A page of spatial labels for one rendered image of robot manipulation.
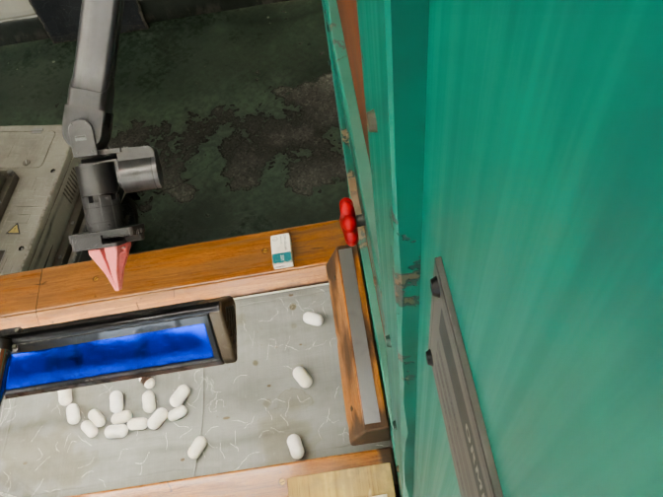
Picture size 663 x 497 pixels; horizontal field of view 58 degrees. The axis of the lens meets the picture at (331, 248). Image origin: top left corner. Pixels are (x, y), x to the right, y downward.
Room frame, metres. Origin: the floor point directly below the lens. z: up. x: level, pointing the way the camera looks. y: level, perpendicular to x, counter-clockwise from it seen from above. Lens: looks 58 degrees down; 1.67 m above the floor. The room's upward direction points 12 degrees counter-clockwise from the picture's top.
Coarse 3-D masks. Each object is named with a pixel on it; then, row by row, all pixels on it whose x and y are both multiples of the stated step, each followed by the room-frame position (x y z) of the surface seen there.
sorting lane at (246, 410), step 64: (256, 320) 0.47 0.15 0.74; (128, 384) 0.40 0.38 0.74; (192, 384) 0.38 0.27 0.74; (256, 384) 0.36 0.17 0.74; (320, 384) 0.33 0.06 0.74; (0, 448) 0.34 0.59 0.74; (64, 448) 0.32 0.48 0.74; (128, 448) 0.30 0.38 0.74; (256, 448) 0.25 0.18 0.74; (320, 448) 0.23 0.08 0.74
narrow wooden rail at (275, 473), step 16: (384, 448) 0.21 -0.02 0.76; (272, 464) 0.22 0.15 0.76; (288, 464) 0.21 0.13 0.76; (304, 464) 0.21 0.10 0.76; (320, 464) 0.20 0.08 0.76; (336, 464) 0.20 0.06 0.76; (352, 464) 0.20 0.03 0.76; (368, 464) 0.19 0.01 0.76; (176, 480) 0.23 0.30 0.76; (192, 480) 0.22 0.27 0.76; (208, 480) 0.22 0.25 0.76; (224, 480) 0.21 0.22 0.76; (240, 480) 0.21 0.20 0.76; (256, 480) 0.20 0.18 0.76; (272, 480) 0.20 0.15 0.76; (80, 496) 0.23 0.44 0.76; (96, 496) 0.23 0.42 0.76; (112, 496) 0.22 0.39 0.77; (128, 496) 0.22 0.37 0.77; (144, 496) 0.21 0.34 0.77; (160, 496) 0.21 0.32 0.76; (176, 496) 0.20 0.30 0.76; (192, 496) 0.20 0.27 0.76; (208, 496) 0.19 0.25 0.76; (224, 496) 0.19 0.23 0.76; (240, 496) 0.18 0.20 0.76; (256, 496) 0.18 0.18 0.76; (272, 496) 0.18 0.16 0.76; (288, 496) 0.17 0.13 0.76
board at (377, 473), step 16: (384, 464) 0.18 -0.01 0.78; (288, 480) 0.19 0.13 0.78; (304, 480) 0.18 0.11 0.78; (320, 480) 0.18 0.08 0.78; (336, 480) 0.18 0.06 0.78; (352, 480) 0.17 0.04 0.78; (368, 480) 0.17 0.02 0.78; (384, 480) 0.16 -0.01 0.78; (304, 496) 0.16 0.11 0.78; (320, 496) 0.16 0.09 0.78; (336, 496) 0.16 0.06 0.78; (352, 496) 0.15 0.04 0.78; (368, 496) 0.15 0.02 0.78
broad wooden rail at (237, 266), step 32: (320, 224) 0.62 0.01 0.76; (128, 256) 0.64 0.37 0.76; (160, 256) 0.63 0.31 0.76; (192, 256) 0.61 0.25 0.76; (224, 256) 0.60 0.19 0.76; (256, 256) 0.58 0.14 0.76; (320, 256) 0.55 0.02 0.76; (0, 288) 0.63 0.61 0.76; (32, 288) 0.62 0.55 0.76; (64, 288) 0.60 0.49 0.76; (96, 288) 0.59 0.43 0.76; (128, 288) 0.57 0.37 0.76; (160, 288) 0.56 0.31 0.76; (192, 288) 0.55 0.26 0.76; (224, 288) 0.54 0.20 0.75; (256, 288) 0.53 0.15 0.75; (288, 288) 0.52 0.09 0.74; (0, 320) 0.57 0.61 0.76; (32, 320) 0.56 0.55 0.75; (64, 320) 0.55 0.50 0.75
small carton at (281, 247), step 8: (272, 240) 0.60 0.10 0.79; (280, 240) 0.59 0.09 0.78; (288, 240) 0.59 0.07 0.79; (272, 248) 0.58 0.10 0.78; (280, 248) 0.58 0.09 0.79; (288, 248) 0.57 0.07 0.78; (272, 256) 0.56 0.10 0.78; (280, 256) 0.56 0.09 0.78; (288, 256) 0.56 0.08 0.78; (280, 264) 0.55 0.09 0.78; (288, 264) 0.55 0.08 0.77
